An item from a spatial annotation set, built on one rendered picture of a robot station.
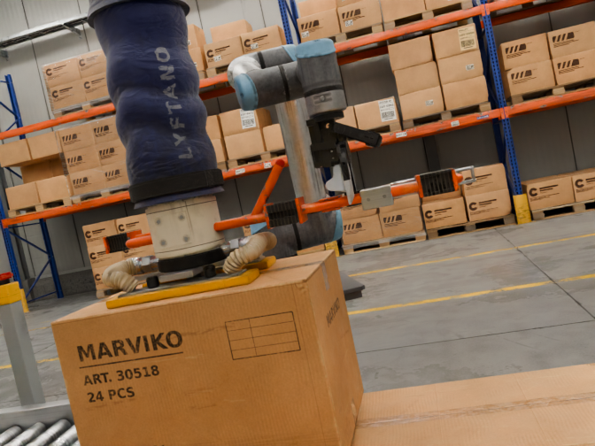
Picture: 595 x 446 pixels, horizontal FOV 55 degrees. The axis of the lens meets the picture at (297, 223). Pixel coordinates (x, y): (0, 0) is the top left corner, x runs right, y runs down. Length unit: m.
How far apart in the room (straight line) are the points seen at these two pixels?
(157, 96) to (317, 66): 0.36
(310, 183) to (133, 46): 0.93
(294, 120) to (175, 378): 1.05
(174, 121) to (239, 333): 0.49
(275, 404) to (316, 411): 0.09
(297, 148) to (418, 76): 6.51
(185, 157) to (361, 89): 8.56
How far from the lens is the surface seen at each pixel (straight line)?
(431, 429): 1.37
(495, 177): 8.46
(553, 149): 9.90
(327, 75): 1.31
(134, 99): 1.35
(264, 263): 1.42
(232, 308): 1.21
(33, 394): 2.36
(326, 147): 1.30
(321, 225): 2.11
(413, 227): 8.38
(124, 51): 1.38
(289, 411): 1.25
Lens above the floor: 1.13
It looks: 4 degrees down
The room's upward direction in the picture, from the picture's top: 12 degrees counter-clockwise
